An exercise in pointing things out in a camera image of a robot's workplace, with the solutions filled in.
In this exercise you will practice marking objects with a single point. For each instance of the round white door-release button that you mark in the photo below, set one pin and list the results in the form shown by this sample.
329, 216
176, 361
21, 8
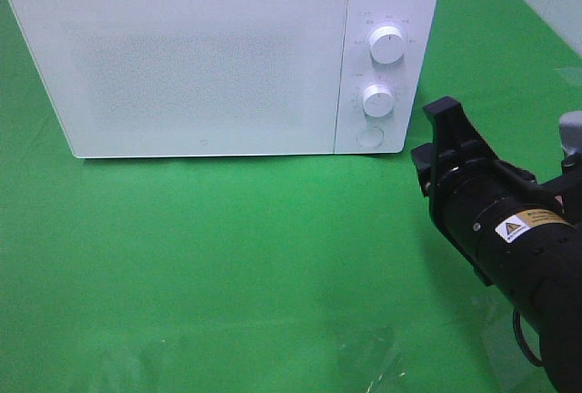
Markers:
370, 137

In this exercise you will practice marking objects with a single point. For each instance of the green table cloth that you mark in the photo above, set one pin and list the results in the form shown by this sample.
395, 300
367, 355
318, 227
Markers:
263, 274

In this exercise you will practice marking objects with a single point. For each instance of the white microwave knob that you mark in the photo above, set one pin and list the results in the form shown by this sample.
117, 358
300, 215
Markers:
387, 43
378, 101

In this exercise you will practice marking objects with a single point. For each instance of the upper white microwave knob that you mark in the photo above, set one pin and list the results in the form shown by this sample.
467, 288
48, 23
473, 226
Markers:
387, 43

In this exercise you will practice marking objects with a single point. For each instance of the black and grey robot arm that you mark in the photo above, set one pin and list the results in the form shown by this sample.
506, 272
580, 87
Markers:
555, 314

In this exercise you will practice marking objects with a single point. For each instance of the white microwave door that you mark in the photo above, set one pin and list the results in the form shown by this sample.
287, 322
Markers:
133, 78

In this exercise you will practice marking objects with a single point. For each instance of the lower white microwave knob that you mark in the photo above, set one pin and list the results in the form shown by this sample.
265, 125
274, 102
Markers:
378, 101

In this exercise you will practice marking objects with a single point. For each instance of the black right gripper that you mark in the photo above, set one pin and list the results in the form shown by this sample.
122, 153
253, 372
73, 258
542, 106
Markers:
513, 231

